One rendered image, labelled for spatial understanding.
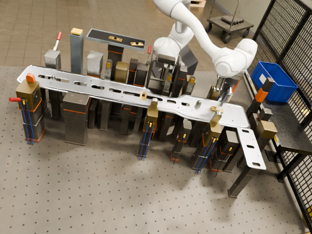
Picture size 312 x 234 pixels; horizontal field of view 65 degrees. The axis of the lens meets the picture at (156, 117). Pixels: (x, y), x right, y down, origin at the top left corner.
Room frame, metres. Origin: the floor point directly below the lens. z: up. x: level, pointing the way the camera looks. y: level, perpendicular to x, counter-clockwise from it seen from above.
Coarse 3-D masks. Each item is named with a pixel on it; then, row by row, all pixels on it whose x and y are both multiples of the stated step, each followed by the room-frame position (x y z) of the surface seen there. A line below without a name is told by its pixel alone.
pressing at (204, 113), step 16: (48, 80) 1.09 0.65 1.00; (80, 80) 1.17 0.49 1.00; (96, 80) 1.21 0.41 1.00; (96, 96) 1.07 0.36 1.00; (112, 96) 1.11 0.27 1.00; (128, 96) 1.15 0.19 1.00; (160, 96) 1.23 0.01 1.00; (192, 96) 1.33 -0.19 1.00; (176, 112) 1.13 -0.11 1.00; (192, 112) 1.17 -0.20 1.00; (208, 112) 1.21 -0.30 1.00; (224, 112) 1.25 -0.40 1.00; (240, 112) 1.30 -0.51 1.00
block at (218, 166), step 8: (224, 136) 1.09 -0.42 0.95; (232, 136) 1.08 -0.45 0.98; (224, 144) 1.05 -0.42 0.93; (232, 144) 1.03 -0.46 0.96; (216, 152) 1.09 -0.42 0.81; (224, 152) 1.03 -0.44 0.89; (232, 152) 1.04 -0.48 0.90; (216, 160) 1.04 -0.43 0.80; (224, 160) 1.04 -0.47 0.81; (216, 168) 1.04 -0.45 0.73
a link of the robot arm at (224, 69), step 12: (180, 12) 1.43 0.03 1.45; (192, 24) 1.37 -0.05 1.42; (204, 36) 1.25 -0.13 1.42; (204, 48) 1.19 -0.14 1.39; (216, 48) 1.17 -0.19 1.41; (216, 60) 1.11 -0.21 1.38; (228, 60) 1.07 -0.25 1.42; (240, 60) 1.11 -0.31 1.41; (216, 72) 1.06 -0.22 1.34; (228, 72) 1.04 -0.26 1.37
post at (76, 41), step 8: (72, 40) 1.42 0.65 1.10; (80, 40) 1.43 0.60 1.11; (72, 48) 1.42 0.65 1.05; (80, 48) 1.43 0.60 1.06; (72, 56) 1.42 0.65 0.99; (80, 56) 1.43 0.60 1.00; (72, 64) 1.42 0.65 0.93; (80, 64) 1.43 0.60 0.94; (72, 72) 1.42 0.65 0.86; (80, 72) 1.43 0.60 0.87
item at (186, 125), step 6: (186, 120) 1.09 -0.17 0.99; (186, 126) 1.04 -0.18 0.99; (180, 132) 1.05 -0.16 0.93; (186, 132) 1.02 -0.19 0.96; (180, 138) 1.02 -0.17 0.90; (186, 138) 1.03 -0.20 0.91; (180, 144) 1.02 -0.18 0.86; (174, 150) 1.04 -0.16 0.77; (180, 150) 1.04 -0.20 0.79; (174, 156) 1.03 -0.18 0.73; (174, 162) 1.00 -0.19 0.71
